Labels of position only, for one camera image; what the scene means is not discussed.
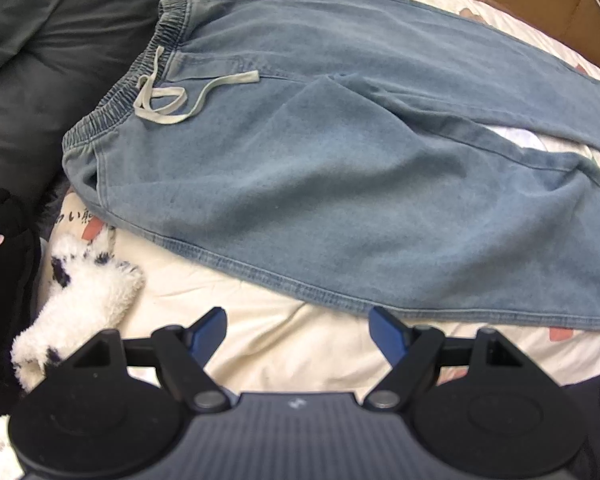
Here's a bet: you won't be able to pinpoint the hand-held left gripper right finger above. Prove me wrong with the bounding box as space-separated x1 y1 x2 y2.
367 305 551 411

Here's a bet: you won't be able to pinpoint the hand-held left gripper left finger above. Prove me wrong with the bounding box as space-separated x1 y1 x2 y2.
50 306 232 413

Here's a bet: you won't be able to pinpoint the blue denim pants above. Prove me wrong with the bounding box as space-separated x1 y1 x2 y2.
61 0 600 333

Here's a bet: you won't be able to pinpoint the cream bear-print blanket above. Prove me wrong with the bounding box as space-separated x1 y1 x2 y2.
32 0 600 396

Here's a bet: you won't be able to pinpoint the white fluffy spotted garment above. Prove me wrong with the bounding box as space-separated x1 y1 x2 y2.
0 232 146 480

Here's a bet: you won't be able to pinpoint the grey furry cloth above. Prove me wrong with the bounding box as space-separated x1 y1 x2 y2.
35 175 78 241

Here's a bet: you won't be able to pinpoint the black paw-print plush slipper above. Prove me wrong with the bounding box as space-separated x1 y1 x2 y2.
0 185 43 391

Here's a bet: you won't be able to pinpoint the dark grey pillow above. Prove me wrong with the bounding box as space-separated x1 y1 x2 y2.
0 0 216 211

